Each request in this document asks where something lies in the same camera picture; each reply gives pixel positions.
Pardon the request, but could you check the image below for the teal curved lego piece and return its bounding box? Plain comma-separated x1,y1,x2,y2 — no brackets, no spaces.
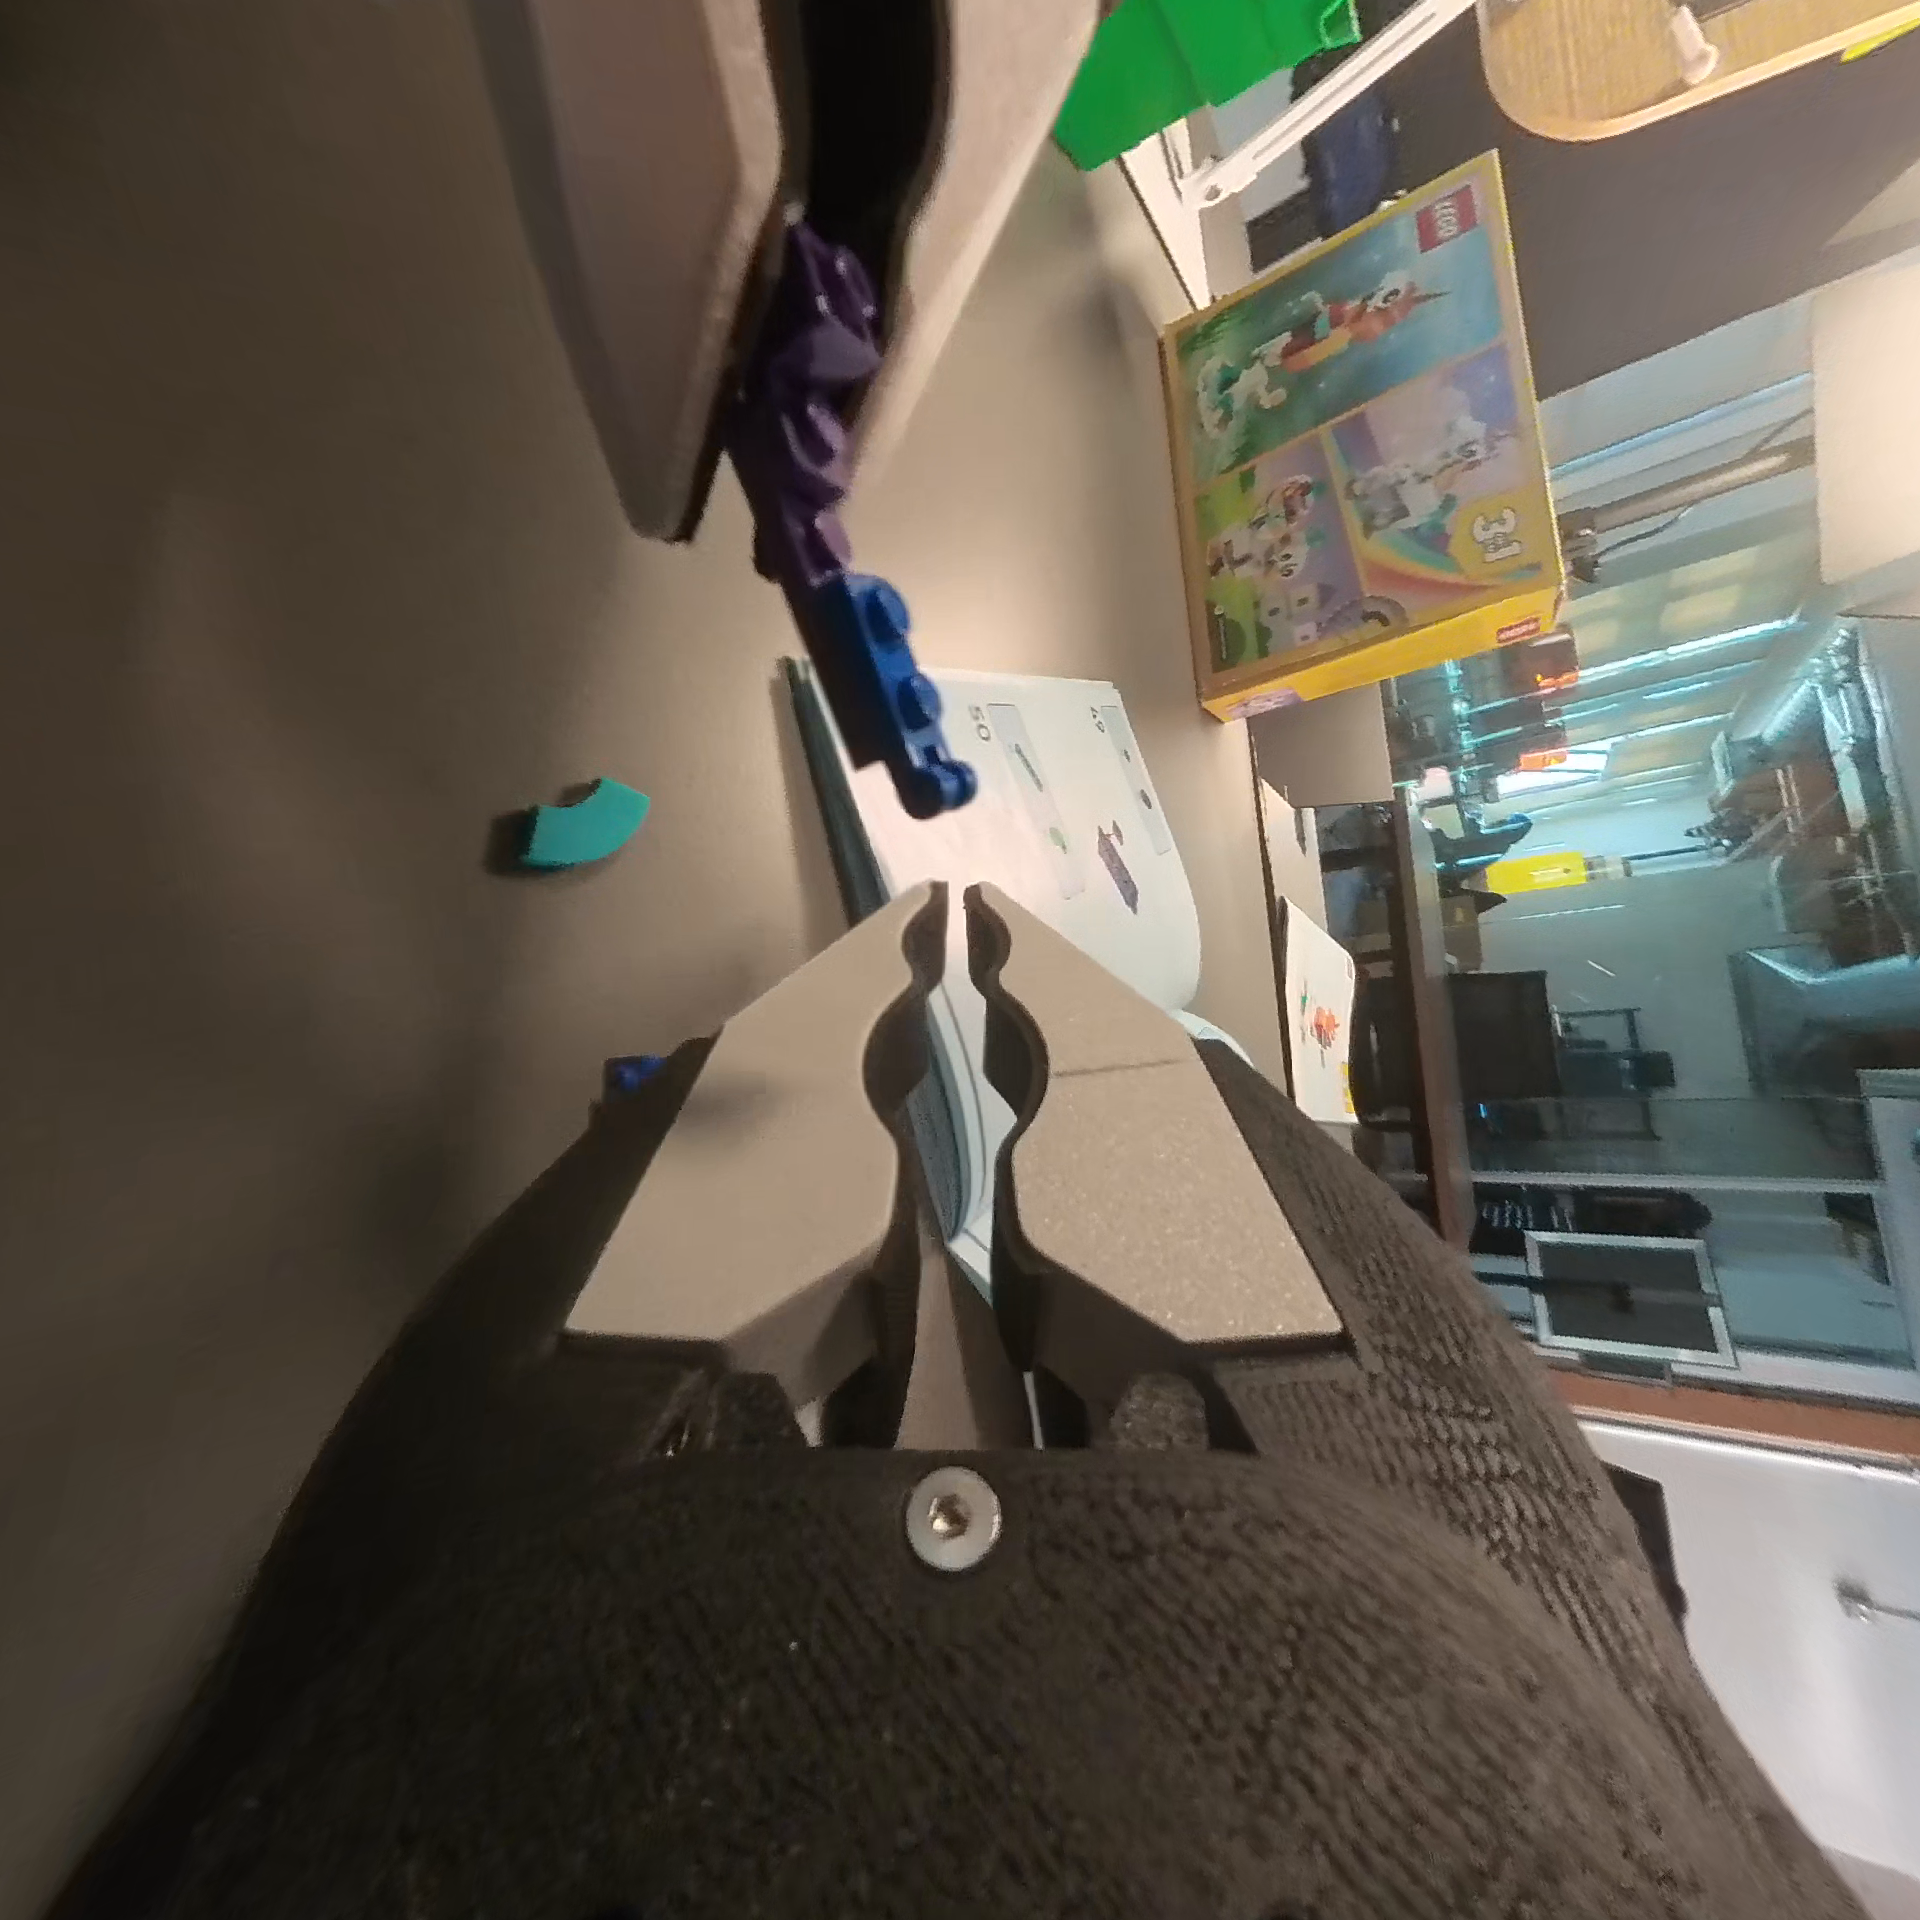
491,776,652,874

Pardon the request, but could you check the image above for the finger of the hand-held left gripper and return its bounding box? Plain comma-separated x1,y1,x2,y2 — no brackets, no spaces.
844,0,1152,500
467,0,792,545

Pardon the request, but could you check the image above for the light wooden board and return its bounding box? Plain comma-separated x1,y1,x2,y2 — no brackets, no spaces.
1476,0,1920,145

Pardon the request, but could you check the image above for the lego instruction booklet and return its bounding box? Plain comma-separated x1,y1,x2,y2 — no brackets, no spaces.
775,659,1250,1293

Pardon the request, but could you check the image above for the white printed sheet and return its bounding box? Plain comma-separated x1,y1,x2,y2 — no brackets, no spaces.
1276,896,1360,1123

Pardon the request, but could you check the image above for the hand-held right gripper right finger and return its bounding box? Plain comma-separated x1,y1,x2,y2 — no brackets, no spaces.
963,885,1347,1422

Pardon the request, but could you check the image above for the purple and blue lego assembly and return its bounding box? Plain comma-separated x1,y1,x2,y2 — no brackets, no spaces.
733,222,980,820

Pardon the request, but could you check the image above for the yellow lego set box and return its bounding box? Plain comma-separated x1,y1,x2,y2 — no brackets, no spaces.
1159,152,1572,726

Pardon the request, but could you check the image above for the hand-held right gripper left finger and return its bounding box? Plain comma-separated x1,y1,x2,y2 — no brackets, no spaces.
563,883,952,1408

